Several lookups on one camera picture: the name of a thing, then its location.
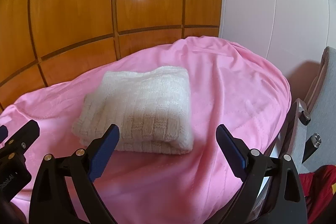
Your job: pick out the red cloth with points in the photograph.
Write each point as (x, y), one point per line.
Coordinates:
(319, 189)

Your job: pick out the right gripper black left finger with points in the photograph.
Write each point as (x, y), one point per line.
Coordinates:
(50, 199)

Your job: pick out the wooden wardrobe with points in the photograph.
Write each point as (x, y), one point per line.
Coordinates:
(44, 42)

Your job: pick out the white knitted sweater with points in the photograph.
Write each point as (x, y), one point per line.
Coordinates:
(152, 111)

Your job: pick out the grey chair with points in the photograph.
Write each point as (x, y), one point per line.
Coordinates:
(308, 144)

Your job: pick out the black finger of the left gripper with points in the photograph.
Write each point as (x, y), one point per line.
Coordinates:
(20, 142)

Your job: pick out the pink bed sheet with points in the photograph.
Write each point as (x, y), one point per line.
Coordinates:
(230, 85)

